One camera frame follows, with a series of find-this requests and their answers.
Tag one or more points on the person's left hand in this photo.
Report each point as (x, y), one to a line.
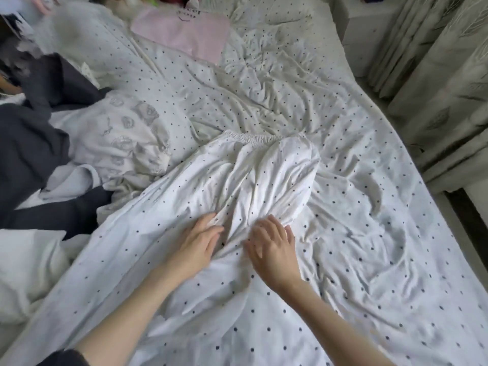
(194, 251)

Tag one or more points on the person's right hand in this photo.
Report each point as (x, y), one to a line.
(274, 259)

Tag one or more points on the white dotted bed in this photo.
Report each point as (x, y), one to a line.
(381, 247)

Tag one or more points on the person's black left sleeve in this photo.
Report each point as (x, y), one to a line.
(62, 359)

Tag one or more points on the light grey smocked garment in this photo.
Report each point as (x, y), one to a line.
(68, 183)

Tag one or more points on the cream patterned pyjama top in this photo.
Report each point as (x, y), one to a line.
(114, 133)

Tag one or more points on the black garment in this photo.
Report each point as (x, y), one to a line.
(27, 148)

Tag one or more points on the white polka dot trousers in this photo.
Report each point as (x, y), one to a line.
(251, 179)

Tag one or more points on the white bedside cabinet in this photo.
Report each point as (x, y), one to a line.
(366, 34)

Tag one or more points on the white crumpled blanket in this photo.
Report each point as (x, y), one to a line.
(76, 34)

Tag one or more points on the person's right forearm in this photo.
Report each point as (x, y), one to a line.
(335, 331)

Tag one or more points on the person's left forearm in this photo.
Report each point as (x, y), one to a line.
(129, 324)

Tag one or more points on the striped beige curtain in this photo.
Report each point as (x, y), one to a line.
(442, 95)

